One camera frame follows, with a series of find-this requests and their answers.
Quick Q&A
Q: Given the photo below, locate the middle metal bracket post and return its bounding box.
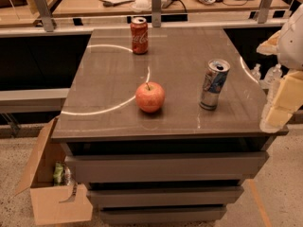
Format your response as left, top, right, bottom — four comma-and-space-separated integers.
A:
151, 0, 161, 27

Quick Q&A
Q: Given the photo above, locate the metal bracket post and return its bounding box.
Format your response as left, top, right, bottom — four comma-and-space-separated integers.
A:
151, 0, 161, 27
34, 0, 55, 32
255, 0, 273, 24

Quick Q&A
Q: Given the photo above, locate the silver blue redbull can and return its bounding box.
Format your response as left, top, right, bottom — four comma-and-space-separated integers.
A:
200, 59, 230, 110

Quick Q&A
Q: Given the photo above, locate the grey drawer cabinet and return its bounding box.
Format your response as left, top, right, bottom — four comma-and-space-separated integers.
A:
50, 26, 290, 225

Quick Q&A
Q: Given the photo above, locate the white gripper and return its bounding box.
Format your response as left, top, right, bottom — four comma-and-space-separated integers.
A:
257, 4, 303, 133

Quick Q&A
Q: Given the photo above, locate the right metal bracket post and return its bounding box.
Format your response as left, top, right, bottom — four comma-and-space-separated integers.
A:
255, 0, 273, 24

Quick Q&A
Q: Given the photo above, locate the black power cable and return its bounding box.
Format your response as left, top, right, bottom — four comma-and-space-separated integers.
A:
170, 0, 188, 14

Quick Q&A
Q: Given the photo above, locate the red apple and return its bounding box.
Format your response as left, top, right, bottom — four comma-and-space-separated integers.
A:
135, 81, 165, 114

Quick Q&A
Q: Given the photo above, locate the red coca-cola can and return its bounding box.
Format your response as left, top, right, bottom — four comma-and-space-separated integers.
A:
130, 17, 149, 55

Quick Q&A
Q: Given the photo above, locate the green snack bag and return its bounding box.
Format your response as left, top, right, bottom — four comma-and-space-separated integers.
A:
53, 162, 64, 185

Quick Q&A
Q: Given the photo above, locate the open cardboard box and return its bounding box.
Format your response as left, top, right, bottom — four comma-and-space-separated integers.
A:
15, 118, 93, 225

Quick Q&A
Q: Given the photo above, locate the clear plastic water bottle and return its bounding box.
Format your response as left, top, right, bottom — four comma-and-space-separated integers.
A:
251, 63, 261, 81

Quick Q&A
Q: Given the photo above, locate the left metal bracket post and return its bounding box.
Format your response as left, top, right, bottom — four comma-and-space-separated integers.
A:
34, 0, 55, 32

